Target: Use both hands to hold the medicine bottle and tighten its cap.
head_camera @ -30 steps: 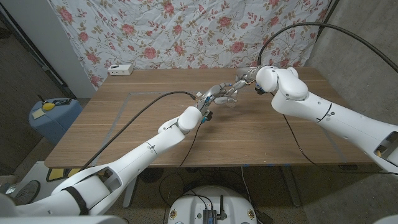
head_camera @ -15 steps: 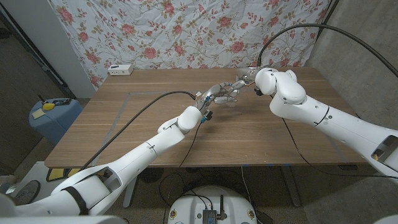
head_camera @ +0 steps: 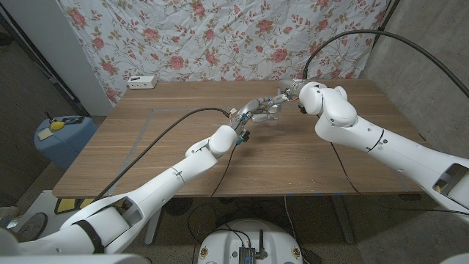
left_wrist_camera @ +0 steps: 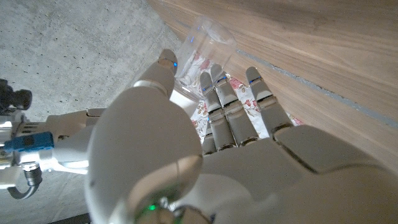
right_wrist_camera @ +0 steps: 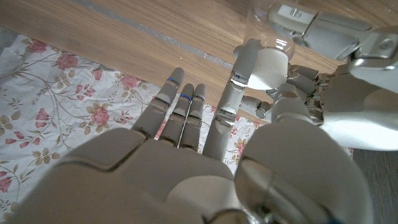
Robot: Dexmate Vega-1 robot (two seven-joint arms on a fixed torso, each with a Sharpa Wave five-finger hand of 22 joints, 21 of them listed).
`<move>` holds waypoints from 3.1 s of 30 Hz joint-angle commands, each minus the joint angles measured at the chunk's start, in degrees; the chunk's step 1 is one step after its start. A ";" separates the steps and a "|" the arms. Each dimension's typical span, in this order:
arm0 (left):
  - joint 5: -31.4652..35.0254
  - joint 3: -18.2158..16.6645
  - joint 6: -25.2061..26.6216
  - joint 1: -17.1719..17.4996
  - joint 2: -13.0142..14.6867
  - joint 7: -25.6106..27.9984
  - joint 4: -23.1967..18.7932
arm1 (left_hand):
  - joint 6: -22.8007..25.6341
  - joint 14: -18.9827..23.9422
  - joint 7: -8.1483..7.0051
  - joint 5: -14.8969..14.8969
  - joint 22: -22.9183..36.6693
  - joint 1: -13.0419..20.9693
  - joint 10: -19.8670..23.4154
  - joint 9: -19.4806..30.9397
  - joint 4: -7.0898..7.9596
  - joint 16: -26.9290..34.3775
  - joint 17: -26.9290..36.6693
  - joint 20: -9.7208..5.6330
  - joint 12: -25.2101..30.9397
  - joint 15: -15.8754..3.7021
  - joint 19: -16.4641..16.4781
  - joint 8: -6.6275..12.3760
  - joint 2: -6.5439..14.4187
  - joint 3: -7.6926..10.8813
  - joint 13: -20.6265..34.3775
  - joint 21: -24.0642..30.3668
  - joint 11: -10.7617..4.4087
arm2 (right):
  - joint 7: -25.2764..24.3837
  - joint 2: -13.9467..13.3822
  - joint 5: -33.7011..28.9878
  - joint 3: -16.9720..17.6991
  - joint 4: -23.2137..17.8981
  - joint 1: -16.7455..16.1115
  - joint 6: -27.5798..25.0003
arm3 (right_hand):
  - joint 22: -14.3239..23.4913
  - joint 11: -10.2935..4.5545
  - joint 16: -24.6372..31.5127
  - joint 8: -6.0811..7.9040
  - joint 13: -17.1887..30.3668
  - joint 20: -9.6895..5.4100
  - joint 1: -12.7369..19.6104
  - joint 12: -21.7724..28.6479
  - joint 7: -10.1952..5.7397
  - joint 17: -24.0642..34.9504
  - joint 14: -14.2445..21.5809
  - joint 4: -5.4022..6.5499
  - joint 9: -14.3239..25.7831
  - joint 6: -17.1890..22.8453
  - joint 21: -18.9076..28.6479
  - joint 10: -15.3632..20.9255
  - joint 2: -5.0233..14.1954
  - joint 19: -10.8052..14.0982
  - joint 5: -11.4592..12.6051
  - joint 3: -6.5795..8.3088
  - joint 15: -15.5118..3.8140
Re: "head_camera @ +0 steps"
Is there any clear plastic medicine bottle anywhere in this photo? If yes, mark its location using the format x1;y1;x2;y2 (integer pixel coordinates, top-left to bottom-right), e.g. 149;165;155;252
264;109;281;126

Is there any floral backdrop cloth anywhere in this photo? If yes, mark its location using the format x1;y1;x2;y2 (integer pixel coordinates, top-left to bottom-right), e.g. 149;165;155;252
56;0;391;107

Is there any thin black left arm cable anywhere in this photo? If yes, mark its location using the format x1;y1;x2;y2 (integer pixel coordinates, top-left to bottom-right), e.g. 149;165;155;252
186;142;239;221

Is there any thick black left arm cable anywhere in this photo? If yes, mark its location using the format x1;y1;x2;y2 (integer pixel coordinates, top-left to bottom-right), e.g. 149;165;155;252
91;107;232;202

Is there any black flat device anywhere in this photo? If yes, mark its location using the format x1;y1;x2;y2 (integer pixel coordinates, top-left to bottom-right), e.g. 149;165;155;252
60;115;86;125

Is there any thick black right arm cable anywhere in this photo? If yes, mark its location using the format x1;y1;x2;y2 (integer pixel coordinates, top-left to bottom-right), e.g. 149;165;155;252
302;29;469;98

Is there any blue round stool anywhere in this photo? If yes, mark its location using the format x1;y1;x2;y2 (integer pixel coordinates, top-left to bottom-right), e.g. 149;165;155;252
33;115;98;172

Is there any dark round floor plate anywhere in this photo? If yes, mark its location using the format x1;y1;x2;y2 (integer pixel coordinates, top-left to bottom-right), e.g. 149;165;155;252
14;211;48;243

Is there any white power strip box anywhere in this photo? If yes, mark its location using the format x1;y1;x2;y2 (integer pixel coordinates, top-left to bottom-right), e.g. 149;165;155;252
127;75;158;90

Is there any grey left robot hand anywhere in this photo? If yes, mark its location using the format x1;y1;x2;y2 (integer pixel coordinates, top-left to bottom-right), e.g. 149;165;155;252
229;96;281;130

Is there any grey table leg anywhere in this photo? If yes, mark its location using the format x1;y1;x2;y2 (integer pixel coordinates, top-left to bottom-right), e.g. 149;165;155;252
331;196;355;245

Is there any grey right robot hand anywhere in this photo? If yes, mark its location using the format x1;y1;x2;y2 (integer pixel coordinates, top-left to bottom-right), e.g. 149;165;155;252
269;78;307;111

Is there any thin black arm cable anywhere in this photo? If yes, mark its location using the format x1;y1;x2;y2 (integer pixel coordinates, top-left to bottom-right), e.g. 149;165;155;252
317;113;469;216
186;142;239;221

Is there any white table leg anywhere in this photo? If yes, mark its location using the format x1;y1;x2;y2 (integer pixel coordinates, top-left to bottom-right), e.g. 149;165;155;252
144;207;164;246

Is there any black backdrop stand pole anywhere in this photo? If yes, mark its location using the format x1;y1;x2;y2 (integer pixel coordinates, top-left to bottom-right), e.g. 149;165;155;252
372;0;401;48

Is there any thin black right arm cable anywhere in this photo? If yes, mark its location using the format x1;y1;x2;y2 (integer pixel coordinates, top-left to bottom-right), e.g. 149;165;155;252
317;113;469;216

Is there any yellow and black board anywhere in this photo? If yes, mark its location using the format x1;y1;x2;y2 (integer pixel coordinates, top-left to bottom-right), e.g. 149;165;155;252
53;197;95;216

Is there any black router with antenna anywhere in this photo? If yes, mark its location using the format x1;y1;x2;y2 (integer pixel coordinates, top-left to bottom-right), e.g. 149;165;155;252
238;230;268;264

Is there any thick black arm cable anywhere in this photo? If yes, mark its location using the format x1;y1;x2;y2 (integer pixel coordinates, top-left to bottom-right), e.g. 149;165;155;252
302;29;469;98
91;107;232;202

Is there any white robot torso base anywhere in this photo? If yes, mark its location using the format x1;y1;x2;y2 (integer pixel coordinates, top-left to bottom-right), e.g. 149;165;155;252
197;219;304;264

